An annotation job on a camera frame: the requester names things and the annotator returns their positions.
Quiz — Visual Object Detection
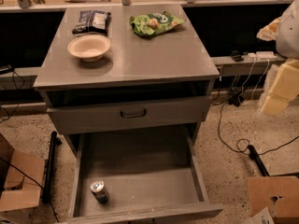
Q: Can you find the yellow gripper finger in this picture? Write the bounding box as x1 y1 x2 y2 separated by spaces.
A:
261 59 299 116
257 17 281 41

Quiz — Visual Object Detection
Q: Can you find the redbull can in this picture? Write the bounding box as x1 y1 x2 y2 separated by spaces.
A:
90 180 109 203

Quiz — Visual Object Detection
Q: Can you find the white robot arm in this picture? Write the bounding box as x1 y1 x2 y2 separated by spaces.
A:
257 0 299 116

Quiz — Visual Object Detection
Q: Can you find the grey drawer cabinet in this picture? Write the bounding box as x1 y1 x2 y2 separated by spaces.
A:
34 4 219 151

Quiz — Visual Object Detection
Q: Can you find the closed grey top drawer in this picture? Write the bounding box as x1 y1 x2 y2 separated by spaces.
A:
48 96 210 134

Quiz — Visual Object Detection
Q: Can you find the open grey middle drawer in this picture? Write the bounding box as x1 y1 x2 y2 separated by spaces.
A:
64 125 223 224

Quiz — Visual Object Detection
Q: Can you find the white power strip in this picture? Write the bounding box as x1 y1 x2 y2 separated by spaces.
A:
248 51 277 60

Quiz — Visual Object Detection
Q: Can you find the small black device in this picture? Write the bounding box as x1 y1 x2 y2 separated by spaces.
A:
231 50 244 63

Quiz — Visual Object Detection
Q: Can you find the black stand leg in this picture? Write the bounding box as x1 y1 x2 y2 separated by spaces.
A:
248 145 269 176

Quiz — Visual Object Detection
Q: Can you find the right cardboard box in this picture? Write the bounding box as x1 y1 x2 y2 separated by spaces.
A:
248 176 299 224

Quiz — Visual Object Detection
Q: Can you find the cardboard box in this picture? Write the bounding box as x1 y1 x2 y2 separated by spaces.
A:
248 176 299 224
0 134 45 212

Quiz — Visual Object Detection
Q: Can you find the green chip bag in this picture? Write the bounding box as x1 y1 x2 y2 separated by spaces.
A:
129 11 185 37

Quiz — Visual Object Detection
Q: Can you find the dark snack bag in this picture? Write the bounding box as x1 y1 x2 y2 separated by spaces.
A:
72 10 111 35

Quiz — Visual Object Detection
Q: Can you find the beige paper bowl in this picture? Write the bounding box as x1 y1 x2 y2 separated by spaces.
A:
67 35 111 62

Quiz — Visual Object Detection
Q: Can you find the black bar on floor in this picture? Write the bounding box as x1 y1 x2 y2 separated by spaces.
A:
42 131 61 203

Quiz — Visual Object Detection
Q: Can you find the left cardboard box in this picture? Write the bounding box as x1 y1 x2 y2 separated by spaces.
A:
0 134 45 212

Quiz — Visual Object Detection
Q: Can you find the black floor cable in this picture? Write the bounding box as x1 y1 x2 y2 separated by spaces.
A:
217 101 299 157

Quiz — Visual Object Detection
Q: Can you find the black drawer handle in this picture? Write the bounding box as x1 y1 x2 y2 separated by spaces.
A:
120 109 147 119

